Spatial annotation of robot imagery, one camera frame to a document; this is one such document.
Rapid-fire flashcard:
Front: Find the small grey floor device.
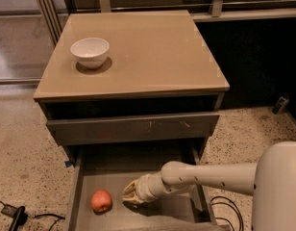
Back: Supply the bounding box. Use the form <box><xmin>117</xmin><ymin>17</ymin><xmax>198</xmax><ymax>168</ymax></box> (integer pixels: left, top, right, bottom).
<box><xmin>272</xmin><ymin>96</ymin><xmax>289</xmax><ymax>115</ymax></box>

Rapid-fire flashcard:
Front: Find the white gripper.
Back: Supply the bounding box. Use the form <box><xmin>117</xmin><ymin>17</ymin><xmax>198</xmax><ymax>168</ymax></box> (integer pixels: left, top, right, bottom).
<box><xmin>123</xmin><ymin>173</ymin><xmax>164</xmax><ymax>204</ymax></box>

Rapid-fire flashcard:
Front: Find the black cable left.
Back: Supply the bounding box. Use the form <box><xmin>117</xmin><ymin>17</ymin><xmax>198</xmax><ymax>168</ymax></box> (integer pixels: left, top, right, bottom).
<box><xmin>0</xmin><ymin>200</ymin><xmax>66</xmax><ymax>231</ymax></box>

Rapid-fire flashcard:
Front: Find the white ceramic bowl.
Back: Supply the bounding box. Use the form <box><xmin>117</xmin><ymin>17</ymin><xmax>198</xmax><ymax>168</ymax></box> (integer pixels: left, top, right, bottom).
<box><xmin>70</xmin><ymin>38</ymin><xmax>110</xmax><ymax>69</ymax></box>

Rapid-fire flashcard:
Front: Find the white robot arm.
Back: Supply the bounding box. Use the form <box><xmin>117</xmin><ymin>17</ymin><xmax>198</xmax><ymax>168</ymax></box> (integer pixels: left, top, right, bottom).
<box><xmin>123</xmin><ymin>141</ymin><xmax>296</xmax><ymax>231</ymax></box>

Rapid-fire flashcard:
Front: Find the black power adapter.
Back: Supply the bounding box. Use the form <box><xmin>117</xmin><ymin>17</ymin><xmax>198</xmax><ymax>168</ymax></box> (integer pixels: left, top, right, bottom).
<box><xmin>1</xmin><ymin>204</ymin><xmax>28</xmax><ymax>231</ymax></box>

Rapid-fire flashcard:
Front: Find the red apple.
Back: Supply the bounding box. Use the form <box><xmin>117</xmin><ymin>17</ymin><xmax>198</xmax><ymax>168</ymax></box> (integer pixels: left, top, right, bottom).
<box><xmin>91</xmin><ymin>190</ymin><xmax>112</xmax><ymax>213</ymax></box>

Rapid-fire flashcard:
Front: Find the grey drawer cabinet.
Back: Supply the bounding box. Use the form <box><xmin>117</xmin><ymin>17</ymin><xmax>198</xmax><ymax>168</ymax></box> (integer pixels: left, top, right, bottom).
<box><xmin>34</xmin><ymin>11</ymin><xmax>230</xmax><ymax>162</ymax></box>

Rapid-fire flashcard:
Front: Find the metal railing frame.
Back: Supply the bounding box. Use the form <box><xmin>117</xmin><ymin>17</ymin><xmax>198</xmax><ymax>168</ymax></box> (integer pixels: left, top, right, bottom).
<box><xmin>37</xmin><ymin>0</ymin><xmax>296</xmax><ymax>42</ymax></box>

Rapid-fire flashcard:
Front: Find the black looped cable right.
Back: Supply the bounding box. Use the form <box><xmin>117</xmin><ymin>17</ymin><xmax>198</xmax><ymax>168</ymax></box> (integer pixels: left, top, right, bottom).
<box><xmin>210</xmin><ymin>195</ymin><xmax>245</xmax><ymax>231</ymax></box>

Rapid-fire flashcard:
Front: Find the blue tape piece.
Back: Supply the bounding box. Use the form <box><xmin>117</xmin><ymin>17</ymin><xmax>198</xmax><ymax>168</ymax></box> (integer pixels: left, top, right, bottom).
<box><xmin>64</xmin><ymin>161</ymin><xmax>73</xmax><ymax>167</ymax></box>

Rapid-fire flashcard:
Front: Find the open grey middle drawer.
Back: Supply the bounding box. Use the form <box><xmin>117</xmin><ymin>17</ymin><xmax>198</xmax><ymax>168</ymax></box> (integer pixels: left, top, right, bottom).
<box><xmin>64</xmin><ymin>140</ymin><xmax>230</xmax><ymax>231</ymax></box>

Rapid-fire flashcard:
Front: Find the closed grey top drawer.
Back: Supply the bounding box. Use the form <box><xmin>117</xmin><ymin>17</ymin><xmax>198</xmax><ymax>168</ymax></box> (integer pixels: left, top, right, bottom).
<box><xmin>47</xmin><ymin>113</ymin><xmax>219</xmax><ymax>146</ymax></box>

